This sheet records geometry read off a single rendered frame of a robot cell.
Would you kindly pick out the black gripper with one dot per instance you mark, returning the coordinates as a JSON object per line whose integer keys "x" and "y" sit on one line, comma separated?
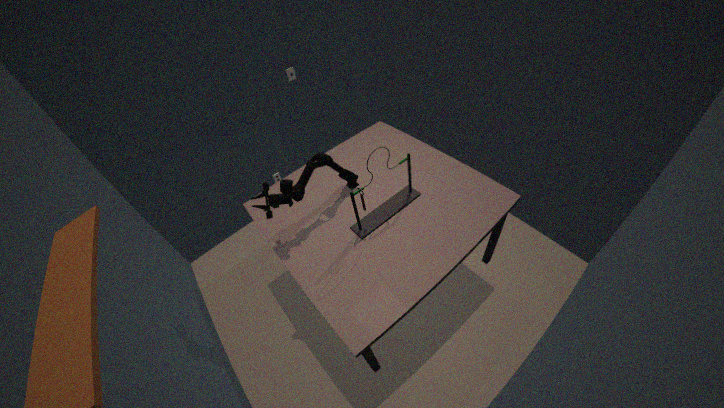
{"x": 269, "y": 214}

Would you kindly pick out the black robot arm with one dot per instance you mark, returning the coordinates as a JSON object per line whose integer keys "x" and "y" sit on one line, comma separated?
{"x": 297, "y": 191}

